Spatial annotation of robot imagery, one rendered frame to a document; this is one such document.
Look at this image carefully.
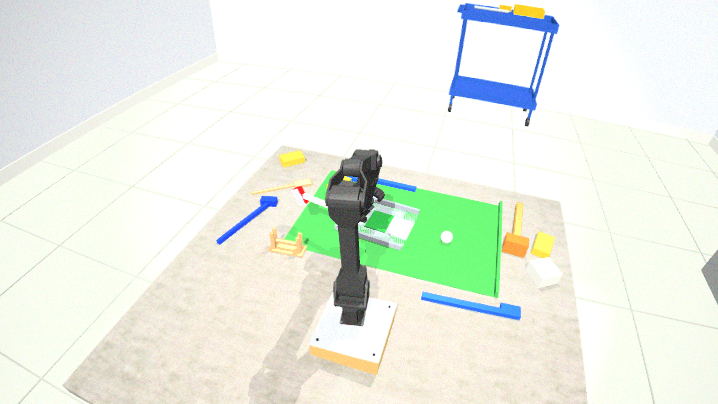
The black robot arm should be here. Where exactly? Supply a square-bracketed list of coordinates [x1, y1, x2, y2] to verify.
[325, 149, 383, 326]

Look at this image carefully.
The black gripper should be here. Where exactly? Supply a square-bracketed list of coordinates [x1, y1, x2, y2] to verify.
[359, 186, 385, 222]

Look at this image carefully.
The green flat mat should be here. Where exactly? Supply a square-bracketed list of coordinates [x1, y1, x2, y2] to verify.
[284, 184, 498, 297]

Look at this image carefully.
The white ball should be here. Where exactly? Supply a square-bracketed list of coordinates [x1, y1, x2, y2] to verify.
[440, 231, 453, 243]

